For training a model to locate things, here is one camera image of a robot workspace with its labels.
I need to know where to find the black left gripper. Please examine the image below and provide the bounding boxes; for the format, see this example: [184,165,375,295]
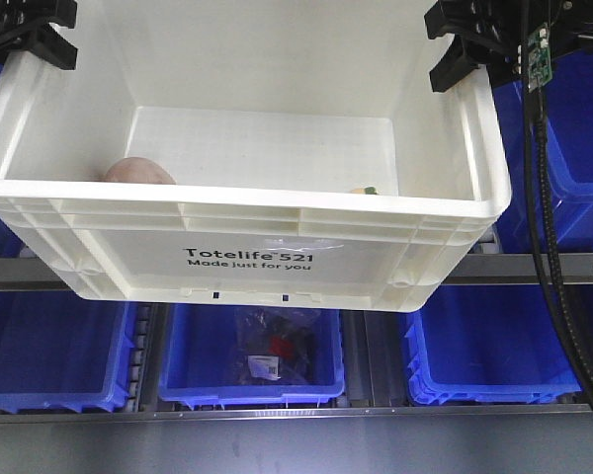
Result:
[0,0,78,69]

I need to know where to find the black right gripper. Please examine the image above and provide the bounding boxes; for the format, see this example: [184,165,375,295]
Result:
[424,0,593,93]

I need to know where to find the pink-grey smiling plush toy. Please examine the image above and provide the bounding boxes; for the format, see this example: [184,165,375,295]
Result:
[102,157,176,185]

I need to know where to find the yellow smiling plush with leaf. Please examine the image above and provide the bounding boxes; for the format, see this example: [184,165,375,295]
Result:
[350,186,379,196]

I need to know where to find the white plastic Totelife tote box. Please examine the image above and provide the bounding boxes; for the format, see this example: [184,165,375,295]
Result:
[0,1,511,312]

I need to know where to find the green circuit board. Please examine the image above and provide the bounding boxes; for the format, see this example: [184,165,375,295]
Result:
[526,23,553,92]

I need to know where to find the blue bin upper right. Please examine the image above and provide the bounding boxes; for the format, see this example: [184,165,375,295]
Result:
[493,52,593,253]

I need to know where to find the blue bin lower right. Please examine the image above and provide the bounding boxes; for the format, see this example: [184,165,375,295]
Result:
[400,285,581,405]

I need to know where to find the blue bin lower left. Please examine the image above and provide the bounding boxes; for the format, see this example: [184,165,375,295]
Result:
[0,291,138,414]

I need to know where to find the plastic bag of parts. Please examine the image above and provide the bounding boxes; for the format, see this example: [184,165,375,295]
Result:
[230,306,322,385]

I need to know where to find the blue bin lower middle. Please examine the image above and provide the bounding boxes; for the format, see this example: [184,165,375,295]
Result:
[159,304,345,409]

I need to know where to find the thin black cable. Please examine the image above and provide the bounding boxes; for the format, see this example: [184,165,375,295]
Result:
[518,0,593,406]

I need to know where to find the black braided cable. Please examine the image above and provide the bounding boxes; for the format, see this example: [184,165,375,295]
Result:
[536,88,593,435]

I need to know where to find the grey shelf front rail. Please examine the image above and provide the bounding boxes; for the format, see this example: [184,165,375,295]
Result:
[0,405,593,473]

